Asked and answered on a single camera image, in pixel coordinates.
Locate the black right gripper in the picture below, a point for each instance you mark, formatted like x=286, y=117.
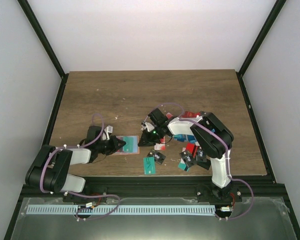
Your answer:
x=147, y=141

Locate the black VIP card lower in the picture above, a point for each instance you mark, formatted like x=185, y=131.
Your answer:
x=159, y=158

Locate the white red circle card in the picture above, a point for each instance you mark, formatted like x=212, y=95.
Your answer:
x=160, y=147

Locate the black VIP card left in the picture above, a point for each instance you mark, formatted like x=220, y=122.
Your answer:
x=188, y=158

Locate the black card right bottom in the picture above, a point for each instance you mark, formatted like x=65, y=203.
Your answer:
x=206, y=165

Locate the teal card large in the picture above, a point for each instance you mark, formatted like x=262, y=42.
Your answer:
x=131, y=146

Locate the black vip card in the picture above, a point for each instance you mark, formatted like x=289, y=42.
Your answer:
x=188, y=158
x=159, y=158
x=200, y=156

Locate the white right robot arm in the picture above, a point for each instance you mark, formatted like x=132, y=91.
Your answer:
x=210, y=134

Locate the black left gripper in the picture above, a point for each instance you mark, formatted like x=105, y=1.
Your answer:
x=115, y=141

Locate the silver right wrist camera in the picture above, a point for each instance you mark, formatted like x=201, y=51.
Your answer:
x=147, y=126

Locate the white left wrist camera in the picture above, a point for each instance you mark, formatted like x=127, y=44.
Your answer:
x=107, y=132

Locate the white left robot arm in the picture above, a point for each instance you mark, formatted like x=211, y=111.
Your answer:
x=50, y=169

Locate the plain red card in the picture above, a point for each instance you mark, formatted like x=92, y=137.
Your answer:
x=192, y=148

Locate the black VIP card right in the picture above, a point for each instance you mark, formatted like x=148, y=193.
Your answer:
x=200, y=156

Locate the teal VIP card bottom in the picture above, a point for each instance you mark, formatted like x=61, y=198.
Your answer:
x=149, y=165

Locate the red VIP card behind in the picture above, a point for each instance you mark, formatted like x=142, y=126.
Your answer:
x=189, y=114

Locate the grey metal tray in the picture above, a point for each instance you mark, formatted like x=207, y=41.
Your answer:
x=262, y=219

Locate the white slotted cable duct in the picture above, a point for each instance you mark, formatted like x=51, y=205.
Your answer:
x=191, y=210

